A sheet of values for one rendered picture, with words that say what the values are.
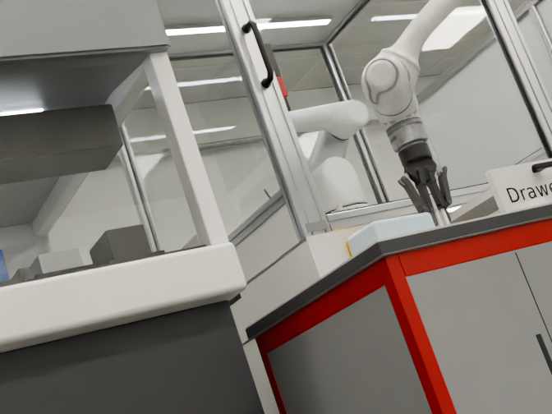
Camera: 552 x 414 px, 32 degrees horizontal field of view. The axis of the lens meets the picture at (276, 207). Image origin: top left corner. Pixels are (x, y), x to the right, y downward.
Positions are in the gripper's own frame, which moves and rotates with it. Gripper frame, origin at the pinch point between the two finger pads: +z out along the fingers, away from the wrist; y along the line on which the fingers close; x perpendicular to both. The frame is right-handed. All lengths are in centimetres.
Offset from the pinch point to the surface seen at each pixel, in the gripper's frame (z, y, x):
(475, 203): -3.3, -11.5, -1.3
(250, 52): -61, 24, -19
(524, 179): -4.0, -21.1, 7.4
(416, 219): 5.9, 27.9, 39.3
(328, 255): -3.6, 22.2, -18.9
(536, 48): -99, -167, -146
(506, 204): 1.0, -12.7, 9.0
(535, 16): -111, -167, -138
